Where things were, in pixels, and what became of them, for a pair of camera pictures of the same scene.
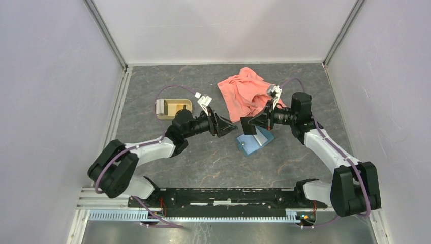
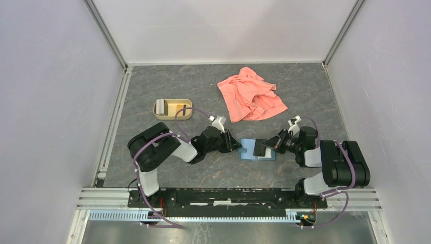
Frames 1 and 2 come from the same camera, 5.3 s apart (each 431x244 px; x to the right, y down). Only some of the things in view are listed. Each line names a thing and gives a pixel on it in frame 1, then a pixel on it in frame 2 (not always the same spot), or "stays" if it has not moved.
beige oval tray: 172,106 stays
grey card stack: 159,103 stays
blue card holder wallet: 248,143 to 249,144
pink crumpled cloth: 245,94 stays
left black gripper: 217,124 to 231,143
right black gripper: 265,120 to 276,143
